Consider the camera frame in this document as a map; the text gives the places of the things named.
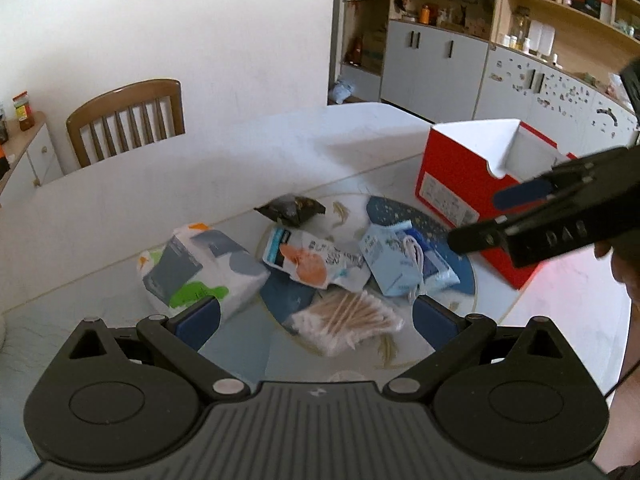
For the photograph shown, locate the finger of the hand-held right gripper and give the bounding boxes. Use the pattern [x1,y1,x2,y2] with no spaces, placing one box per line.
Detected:
[447,216,516,256]
[492,160,591,211]

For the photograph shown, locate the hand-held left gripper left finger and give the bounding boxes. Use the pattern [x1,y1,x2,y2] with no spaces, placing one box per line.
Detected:
[67,296,251,403]

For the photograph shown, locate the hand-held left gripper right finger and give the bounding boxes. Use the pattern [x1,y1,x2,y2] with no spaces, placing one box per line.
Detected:
[382,295,576,403]

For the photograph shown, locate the printed tissue pack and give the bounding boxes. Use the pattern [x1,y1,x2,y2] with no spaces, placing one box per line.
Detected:
[136,222,272,322]

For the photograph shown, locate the red cardboard box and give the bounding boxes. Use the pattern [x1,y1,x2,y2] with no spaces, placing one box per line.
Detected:
[415,119,583,291]

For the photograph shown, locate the cotton swab bag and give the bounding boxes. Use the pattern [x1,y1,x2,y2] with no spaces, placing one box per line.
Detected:
[290,291,405,358]

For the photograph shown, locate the person's right forearm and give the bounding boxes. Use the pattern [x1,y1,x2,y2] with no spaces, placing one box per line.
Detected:
[605,355,640,476]

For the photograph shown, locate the white marble desktop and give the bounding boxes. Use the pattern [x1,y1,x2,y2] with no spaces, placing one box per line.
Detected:
[0,101,633,411]

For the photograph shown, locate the person's right hand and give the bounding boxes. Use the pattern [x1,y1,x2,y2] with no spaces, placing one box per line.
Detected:
[594,237,640,311]

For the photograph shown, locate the light blue mask pack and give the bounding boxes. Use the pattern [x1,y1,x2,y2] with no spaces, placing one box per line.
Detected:
[359,221,461,297]

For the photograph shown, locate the round fish-print turntable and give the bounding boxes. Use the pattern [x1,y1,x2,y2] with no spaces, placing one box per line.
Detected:
[252,191,480,372]

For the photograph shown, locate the orange and white packet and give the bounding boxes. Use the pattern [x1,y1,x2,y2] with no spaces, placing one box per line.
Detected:
[262,226,372,292]

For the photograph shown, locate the black snack packet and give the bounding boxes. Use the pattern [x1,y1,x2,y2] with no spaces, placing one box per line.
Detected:
[253,193,327,226]

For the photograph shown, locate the white containers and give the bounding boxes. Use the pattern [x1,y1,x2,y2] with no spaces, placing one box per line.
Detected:
[530,20,557,53]

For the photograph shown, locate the glass jar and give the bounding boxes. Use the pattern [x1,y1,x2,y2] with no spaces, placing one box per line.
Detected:
[512,7,531,43]

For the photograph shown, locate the blue plastic bag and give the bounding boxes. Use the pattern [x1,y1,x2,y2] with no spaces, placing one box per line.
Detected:
[330,77,357,103]

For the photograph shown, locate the white sideboard cabinet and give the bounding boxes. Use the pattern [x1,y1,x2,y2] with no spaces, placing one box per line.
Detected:
[0,112,65,206]

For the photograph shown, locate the brown wooden chair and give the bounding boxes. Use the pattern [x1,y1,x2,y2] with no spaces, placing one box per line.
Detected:
[66,78,187,170]

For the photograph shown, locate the red sauce jar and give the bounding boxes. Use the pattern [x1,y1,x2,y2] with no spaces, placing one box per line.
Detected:
[12,91,35,132]

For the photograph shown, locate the white looped cord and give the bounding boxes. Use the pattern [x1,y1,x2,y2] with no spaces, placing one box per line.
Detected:
[401,234,427,305]

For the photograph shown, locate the grey wooden wall cabinet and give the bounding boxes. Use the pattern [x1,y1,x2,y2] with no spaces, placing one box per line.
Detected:
[327,0,640,148]

